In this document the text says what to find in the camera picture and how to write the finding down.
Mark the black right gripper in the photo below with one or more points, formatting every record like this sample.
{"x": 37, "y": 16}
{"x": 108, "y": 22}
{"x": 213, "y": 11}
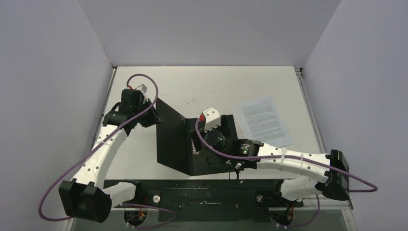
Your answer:
{"x": 197, "y": 139}

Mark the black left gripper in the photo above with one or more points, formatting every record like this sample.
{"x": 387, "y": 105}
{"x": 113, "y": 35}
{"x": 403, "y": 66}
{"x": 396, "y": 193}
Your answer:
{"x": 154, "y": 119}

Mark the white folder with black inside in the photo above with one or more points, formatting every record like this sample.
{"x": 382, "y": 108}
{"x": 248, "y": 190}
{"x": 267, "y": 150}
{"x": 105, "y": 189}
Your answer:
{"x": 179, "y": 148}

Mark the printed paper sheet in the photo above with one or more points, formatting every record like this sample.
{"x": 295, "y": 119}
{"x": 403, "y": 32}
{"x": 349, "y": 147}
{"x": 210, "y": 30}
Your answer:
{"x": 259, "y": 120}

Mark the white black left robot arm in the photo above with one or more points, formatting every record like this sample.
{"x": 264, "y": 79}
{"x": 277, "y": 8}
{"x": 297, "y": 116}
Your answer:
{"x": 84, "y": 196}

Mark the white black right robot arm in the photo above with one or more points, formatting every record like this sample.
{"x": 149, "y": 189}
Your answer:
{"x": 324, "y": 174}

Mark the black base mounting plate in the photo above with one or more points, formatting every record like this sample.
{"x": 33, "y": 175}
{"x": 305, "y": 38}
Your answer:
{"x": 212, "y": 200}

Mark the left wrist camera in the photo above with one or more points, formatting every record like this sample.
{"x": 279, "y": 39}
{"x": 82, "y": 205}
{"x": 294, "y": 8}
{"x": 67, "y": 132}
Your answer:
{"x": 142, "y": 88}

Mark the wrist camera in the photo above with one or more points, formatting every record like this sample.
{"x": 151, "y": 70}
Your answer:
{"x": 142, "y": 88}
{"x": 212, "y": 119}

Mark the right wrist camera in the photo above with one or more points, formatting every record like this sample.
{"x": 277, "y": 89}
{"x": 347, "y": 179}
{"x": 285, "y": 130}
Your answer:
{"x": 212, "y": 119}

